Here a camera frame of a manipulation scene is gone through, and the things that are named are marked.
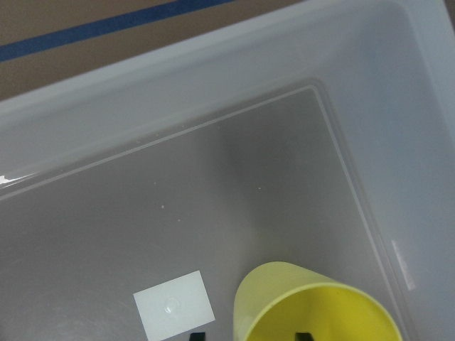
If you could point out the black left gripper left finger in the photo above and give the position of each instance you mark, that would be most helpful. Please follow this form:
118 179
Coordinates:
197 336

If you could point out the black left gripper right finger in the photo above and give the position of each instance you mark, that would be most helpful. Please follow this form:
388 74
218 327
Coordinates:
304 336

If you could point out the yellow plastic cup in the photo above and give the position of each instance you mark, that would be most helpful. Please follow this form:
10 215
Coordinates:
278 299

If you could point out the translucent white storage box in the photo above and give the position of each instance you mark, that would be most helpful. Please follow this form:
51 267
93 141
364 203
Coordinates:
320 134

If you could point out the white label sticker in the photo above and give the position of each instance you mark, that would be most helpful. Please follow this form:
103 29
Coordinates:
174 307

